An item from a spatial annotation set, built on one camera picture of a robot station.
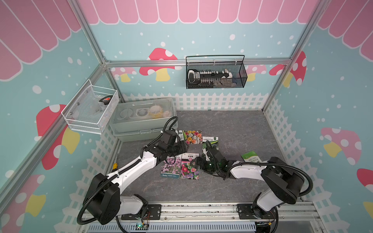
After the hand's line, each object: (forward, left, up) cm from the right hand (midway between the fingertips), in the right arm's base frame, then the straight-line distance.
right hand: (194, 166), depth 86 cm
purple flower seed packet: (+1, +14, -4) cm, 14 cm away
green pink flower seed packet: (+7, -37, -4) cm, 38 cm away
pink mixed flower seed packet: (-2, +4, -5) cm, 6 cm away
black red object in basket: (+25, +47, +31) cm, 62 cm away
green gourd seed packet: (+21, -13, -4) cm, 26 cm away
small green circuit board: (-29, +28, -5) cm, 40 cm away
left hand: (+6, +4, +9) cm, 12 cm away
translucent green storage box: (+27, +34, +12) cm, 45 cm away
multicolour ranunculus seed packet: (+24, 0, -4) cm, 24 cm away
